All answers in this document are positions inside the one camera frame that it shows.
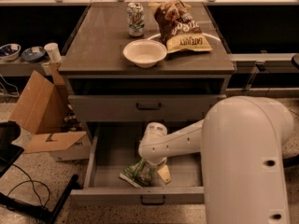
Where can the white paper bowl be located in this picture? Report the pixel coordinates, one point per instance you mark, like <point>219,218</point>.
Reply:
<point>145,53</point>

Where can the white paper cup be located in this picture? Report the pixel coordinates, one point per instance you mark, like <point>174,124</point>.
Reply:
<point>53,51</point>

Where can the black stand leg left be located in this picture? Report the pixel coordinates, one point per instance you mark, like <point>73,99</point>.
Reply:
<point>39,212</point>

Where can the open brown cardboard box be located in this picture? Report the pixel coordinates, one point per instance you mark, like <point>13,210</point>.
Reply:
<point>40,108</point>

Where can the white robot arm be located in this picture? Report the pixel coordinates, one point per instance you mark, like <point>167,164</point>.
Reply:
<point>240,143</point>

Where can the grey drawer cabinet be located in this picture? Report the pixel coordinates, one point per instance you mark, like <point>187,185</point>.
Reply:
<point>95,65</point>

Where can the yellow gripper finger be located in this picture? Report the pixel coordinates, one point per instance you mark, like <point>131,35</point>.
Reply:
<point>164,173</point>

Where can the white blue bowl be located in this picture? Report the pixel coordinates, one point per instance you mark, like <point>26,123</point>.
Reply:
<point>10,52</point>

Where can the black chair seat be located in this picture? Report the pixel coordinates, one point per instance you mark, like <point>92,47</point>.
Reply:
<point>9,132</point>

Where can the white cardboard box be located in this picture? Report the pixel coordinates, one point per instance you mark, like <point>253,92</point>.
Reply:
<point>70,146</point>

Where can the black stand leg right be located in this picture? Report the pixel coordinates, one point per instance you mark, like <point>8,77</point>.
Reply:
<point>291,161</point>

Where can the white green soda can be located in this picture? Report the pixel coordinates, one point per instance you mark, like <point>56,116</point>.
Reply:
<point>135,18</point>

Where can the closed grey upper drawer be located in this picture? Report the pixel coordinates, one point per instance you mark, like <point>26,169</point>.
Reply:
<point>125,108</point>

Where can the brown yellow chip bag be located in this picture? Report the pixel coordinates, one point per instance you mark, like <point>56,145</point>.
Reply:
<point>179,30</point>

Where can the black stand leg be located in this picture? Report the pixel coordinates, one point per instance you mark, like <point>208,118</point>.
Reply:
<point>291,161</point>
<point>39,212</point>

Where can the open grey lower drawer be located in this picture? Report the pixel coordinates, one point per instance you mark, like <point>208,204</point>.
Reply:
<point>114,148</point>

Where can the green jalapeno chip bag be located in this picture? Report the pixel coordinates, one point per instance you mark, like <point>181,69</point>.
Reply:
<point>139,174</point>

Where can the low grey shelf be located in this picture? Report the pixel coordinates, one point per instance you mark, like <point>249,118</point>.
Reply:
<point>21,68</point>

